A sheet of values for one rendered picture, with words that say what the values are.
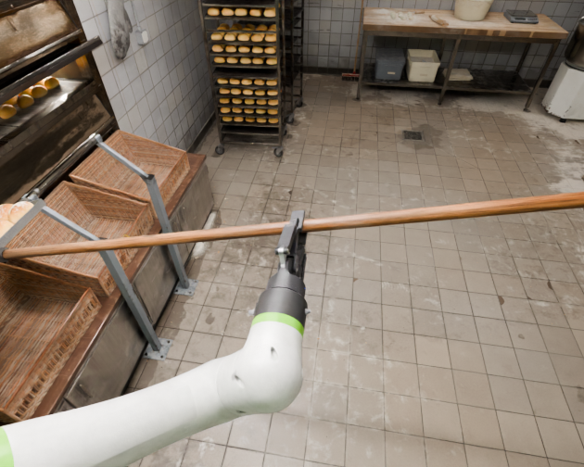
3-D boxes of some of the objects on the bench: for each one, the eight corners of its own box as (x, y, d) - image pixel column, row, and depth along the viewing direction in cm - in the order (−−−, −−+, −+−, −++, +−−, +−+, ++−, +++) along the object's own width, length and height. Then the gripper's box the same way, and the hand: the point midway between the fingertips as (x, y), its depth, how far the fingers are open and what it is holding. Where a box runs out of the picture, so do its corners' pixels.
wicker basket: (-85, 407, 142) (-145, 376, 122) (15, 292, 181) (-18, 255, 162) (26, 428, 136) (-18, 400, 117) (105, 305, 176) (82, 269, 156)
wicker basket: (85, 211, 226) (66, 175, 206) (129, 162, 265) (117, 128, 246) (158, 220, 220) (145, 183, 200) (192, 169, 259) (184, 133, 240)
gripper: (250, 273, 63) (275, 192, 80) (276, 324, 73) (294, 243, 90) (291, 271, 61) (309, 188, 78) (312, 324, 71) (323, 240, 88)
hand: (298, 227), depth 81 cm, fingers closed on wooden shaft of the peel, 3 cm apart
